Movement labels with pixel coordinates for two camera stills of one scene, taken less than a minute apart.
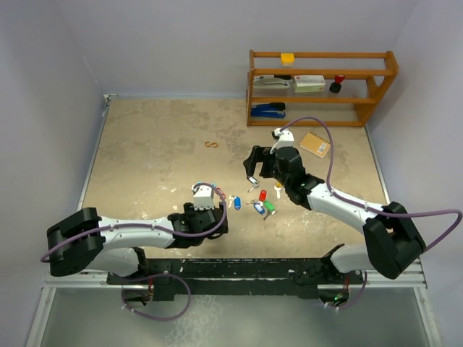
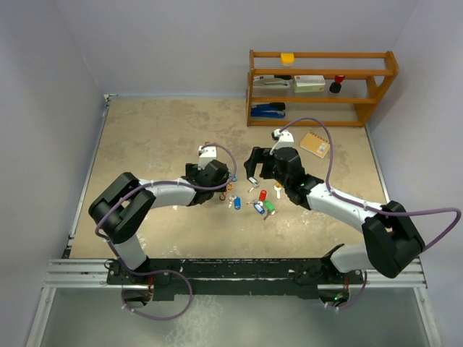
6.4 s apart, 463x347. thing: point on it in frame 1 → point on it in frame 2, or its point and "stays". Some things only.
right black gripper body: x=262 y=155 stays
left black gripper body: x=190 y=212 → x=192 y=170
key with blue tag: x=236 y=202 stays
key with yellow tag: x=278 y=187 stays
